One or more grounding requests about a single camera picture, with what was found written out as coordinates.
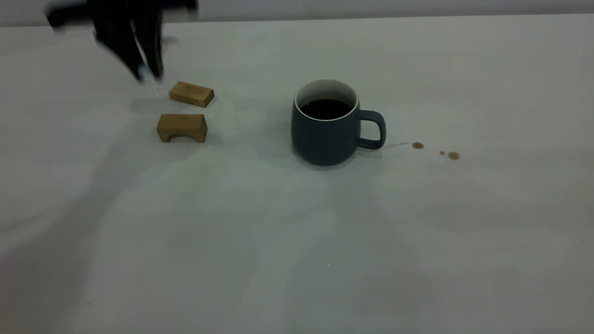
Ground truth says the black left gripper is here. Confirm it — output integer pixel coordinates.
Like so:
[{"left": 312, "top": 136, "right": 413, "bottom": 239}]
[{"left": 45, "top": 0, "right": 200, "bottom": 83}]

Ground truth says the rectangular wooden block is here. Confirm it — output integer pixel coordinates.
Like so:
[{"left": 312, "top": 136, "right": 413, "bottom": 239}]
[{"left": 168, "top": 81, "right": 215, "bottom": 109}]

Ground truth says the dark grey ceramic mug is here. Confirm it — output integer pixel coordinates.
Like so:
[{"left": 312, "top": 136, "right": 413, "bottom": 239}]
[{"left": 291, "top": 78, "right": 387, "bottom": 167}]

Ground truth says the dark coffee liquid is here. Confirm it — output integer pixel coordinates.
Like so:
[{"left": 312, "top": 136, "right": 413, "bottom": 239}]
[{"left": 299, "top": 98, "right": 353, "bottom": 121}]

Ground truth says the arched wooden block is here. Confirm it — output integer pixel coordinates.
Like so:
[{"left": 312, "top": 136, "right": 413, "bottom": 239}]
[{"left": 156, "top": 114, "right": 208, "bottom": 143}]

